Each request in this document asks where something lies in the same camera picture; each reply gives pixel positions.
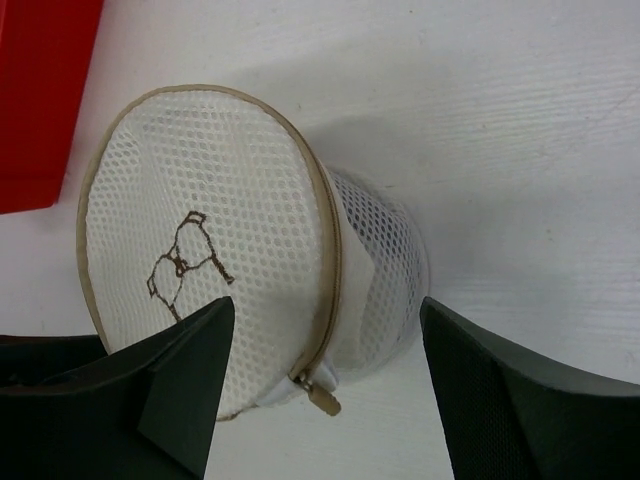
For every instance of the red plastic tray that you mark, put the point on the red plastic tray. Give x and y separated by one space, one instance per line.
46 49

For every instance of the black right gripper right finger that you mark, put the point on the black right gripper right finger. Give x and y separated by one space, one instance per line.
509 412

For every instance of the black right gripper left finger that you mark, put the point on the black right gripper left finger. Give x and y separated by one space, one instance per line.
71 410

